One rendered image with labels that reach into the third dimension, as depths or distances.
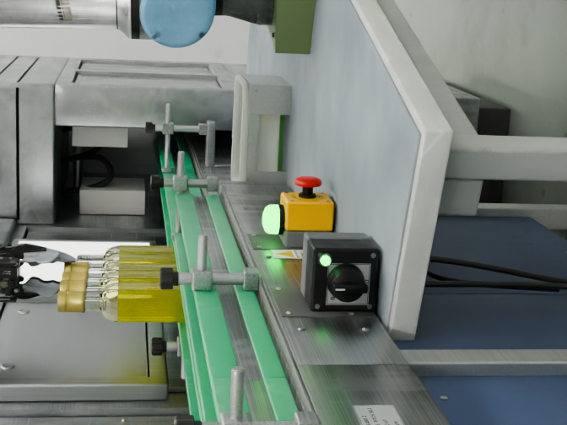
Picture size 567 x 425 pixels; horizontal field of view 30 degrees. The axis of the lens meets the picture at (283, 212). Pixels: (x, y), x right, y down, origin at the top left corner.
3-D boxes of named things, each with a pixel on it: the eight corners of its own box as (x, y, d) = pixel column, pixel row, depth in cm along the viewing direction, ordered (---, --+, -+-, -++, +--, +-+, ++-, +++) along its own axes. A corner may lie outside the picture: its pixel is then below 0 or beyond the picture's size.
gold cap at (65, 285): (86, 304, 179) (59, 304, 179) (87, 290, 182) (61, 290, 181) (86, 288, 177) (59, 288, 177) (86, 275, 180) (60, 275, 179)
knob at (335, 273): (362, 298, 127) (368, 308, 124) (325, 298, 126) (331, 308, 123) (364, 263, 126) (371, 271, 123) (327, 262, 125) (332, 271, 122)
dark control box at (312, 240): (364, 292, 136) (299, 292, 134) (369, 232, 134) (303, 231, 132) (379, 313, 128) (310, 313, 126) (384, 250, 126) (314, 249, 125)
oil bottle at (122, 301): (227, 313, 181) (99, 312, 178) (228, 281, 180) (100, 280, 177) (229, 324, 176) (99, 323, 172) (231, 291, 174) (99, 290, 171)
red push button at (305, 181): (291, 196, 158) (293, 174, 157) (317, 196, 159) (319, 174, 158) (295, 202, 154) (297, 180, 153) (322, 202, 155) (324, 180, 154)
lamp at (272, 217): (279, 230, 159) (260, 229, 159) (281, 201, 158) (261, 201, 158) (283, 238, 155) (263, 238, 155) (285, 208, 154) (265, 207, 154)
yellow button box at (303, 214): (326, 236, 162) (278, 235, 161) (329, 189, 160) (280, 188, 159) (334, 249, 155) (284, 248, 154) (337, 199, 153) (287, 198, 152)
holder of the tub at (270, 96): (272, 207, 221) (235, 206, 220) (279, 75, 215) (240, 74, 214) (283, 227, 205) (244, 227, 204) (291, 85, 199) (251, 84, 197)
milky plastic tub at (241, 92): (272, 182, 220) (229, 181, 219) (277, 74, 215) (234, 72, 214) (283, 201, 204) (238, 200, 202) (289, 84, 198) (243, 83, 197)
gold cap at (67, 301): (84, 309, 172) (56, 309, 171) (84, 315, 175) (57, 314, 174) (85, 287, 173) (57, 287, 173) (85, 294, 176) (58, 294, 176)
